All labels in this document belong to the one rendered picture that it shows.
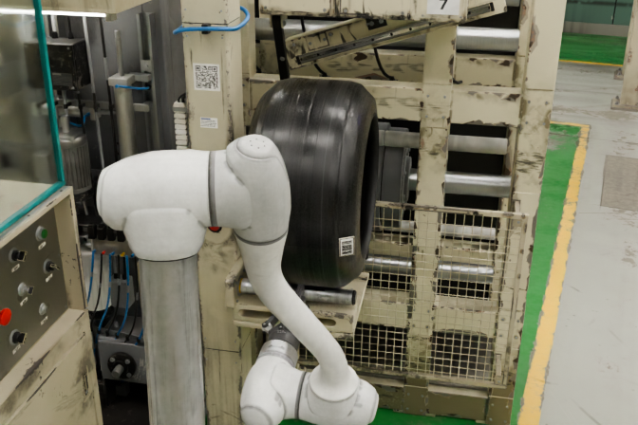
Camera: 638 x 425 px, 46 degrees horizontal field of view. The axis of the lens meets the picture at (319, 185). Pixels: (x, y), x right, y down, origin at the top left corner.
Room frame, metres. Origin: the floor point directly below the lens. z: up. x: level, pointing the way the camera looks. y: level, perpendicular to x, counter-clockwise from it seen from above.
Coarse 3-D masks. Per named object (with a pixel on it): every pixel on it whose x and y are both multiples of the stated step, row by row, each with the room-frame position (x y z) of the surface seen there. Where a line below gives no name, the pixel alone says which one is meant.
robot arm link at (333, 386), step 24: (240, 240) 1.18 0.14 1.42; (264, 264) 1.19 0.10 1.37; (264, 288) 1.22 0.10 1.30; (288, 288) 1.25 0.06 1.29; (288, 312) 1.23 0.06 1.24; (312, 336) 1.24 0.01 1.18; (336, 360) 1.25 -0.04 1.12; (312, 384) 1.28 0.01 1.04; (336, 384) 1.25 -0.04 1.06; (360, 384) 1.30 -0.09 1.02; (312, 408) 1.26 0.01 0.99; (336, 408) 1.24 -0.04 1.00; (360, 408) 1.25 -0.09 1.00
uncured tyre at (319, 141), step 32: (288, 96) 1.93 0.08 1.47; (320, 96) 1.92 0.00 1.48; (352, 96) 1.93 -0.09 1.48; (256, 128) 1.86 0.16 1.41; (288, 128) 1.83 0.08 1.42; (320, 128) 1.82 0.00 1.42; (352, 128) 1.83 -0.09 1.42; (288, 160) 1.77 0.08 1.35; (320, 160) 1.76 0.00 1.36; (352, 160) 1.78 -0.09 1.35; (320, 192) 1.72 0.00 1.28; (352, 192) 1.74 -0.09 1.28; (320, 224) 1.71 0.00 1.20; (352, 224) 1.73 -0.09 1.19; (288, 256) 1.74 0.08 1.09; (320, 256) 1.72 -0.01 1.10; (352, 256) 1.75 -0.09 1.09
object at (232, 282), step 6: (240, 258) 1.99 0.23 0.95; (240, 264) 1.96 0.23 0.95; (234, 270) 1.91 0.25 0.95; (240, 270) 1.93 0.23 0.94; (228, 276) 1.88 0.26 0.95; (234, 276) 1.88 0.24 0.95; (240, 276) 1.91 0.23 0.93; (246, 276) 1.98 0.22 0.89; (228, 282) 1.86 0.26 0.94; (234, 282) 1.86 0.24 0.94; (228, 288) 1.86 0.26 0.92; (234, 288) 1.86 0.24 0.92; (228, 294) 1.86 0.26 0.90; (234, 294) 1.86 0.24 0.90; (240, 294) 1.91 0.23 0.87; (228, 300) 1.86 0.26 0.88; (234, 300) 1.86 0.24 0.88; (228, 306) 1.86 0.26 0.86; (234, 306) 1.86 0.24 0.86
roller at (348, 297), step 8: (240, 280) 1.91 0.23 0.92; (248, 280) 1.91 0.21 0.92; (240, 288) 1.89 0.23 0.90; (248, 288) 1.89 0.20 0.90; (296, 288) 1.87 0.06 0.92; (312, 288) 1.86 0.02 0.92; (320, 288) 1.86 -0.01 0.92; (328, 288) 1.86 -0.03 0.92; (336, 288) 1.86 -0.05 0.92; (344, 288) 1.86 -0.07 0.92; (312, 296) 1.85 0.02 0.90; (320, 296) 1.85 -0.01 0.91; (328, 296) 1.84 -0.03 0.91; (336, 296) 1.84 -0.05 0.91; (344, 296) 1.84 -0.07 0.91; (352, 296) 1.83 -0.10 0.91; (344, 304) 1.84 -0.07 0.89; (352, 304) 1.83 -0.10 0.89
